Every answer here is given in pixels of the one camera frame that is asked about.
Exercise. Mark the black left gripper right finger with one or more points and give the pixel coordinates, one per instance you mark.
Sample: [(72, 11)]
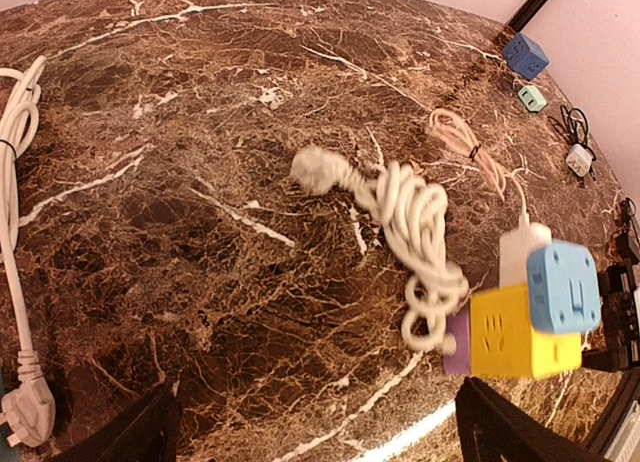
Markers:
[(491, 428)]

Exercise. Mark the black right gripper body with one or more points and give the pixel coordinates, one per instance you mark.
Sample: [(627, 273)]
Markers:
[(619, 319)]

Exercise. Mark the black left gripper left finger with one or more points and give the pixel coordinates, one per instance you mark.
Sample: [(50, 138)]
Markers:
[(146, 431)]

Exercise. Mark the blue adapter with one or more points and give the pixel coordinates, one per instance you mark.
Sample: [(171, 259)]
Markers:
[(563, 289)]

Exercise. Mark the yellow cube socket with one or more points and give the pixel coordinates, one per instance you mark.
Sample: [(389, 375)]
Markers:
[(504, 343)]

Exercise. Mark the purple power strip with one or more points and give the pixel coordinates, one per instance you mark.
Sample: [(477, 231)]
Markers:
[(459, 362)]

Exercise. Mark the white charger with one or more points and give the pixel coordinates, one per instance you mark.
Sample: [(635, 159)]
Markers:
[(515, 247)]

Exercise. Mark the light blue charger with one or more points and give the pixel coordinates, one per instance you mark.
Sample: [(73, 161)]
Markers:
[(579, 160)]

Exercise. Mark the black plug adapter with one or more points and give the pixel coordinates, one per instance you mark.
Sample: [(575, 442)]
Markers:
[(626, 236)]

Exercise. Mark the teal small charger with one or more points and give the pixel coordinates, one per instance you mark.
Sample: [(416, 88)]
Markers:
[(532, 98)]

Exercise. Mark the dark blue cube socket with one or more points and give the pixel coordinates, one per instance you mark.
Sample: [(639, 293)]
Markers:
[(525, 57)]

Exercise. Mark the black front aluminium rail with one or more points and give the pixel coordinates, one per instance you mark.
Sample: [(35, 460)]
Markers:
[(611, 420)]

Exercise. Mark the white slotted cable duct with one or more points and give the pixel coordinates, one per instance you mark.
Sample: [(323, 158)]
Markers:
[(625, 444)]

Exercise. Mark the right black frame post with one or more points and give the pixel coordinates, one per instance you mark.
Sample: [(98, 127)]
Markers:
[(523, 16)]

